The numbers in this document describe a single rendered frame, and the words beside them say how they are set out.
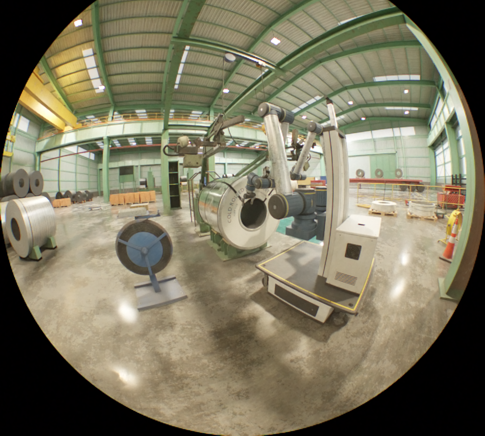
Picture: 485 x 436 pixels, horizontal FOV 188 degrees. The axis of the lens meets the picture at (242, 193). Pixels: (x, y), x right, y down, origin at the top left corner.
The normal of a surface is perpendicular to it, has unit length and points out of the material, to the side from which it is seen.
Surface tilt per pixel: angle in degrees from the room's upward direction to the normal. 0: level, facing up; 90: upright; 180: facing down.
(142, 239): 90
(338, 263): 90
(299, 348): 0
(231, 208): 90
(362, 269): 90
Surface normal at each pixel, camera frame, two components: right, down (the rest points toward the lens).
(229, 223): 0.50, 0.06
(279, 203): -0.82, 0.02
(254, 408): -0.04, -1.00
